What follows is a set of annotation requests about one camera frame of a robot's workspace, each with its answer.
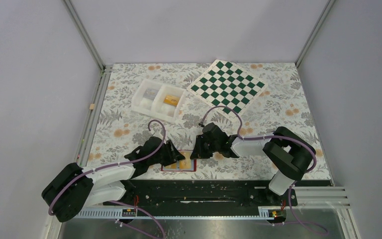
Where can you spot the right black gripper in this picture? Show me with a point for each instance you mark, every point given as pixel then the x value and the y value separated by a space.
pixel 198 152

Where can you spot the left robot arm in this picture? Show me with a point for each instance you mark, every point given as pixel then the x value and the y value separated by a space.
pixel 77 187

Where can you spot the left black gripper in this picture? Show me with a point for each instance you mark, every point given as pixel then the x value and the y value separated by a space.
pixel 173 154

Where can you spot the white plastic divided tray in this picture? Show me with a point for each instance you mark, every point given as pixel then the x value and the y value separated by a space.
pixel 156 108

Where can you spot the red leather card holder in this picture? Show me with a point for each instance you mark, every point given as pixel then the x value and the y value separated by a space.
pixel 186 153

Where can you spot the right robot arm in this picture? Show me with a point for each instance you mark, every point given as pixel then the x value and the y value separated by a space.
pixel 292 156

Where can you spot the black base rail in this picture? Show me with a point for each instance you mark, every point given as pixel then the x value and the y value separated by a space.
pixel 182 198

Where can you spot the orange card box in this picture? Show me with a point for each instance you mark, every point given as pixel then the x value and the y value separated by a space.
pixel 171 100

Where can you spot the green white chessboard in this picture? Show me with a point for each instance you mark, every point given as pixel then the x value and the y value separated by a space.
pixel 229 86

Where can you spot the orange card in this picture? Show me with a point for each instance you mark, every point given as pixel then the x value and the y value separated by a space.
pixel 183 165

